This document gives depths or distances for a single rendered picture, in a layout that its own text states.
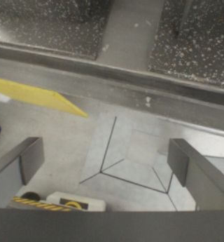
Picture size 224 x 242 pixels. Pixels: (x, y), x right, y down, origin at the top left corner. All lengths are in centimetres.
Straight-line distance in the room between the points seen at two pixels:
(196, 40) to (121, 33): 11
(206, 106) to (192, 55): 28
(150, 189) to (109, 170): 22
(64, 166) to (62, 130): 19
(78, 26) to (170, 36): 13
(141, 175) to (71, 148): 39
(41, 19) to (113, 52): 13
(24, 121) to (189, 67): 97
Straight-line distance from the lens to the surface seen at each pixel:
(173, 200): 93
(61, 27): 30
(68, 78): 55
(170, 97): 50
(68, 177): 96
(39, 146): 17
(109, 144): 88
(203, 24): 29
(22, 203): 71
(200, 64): 26
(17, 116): 112
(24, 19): 34
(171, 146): 16
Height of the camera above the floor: 89
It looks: 79 degrees down
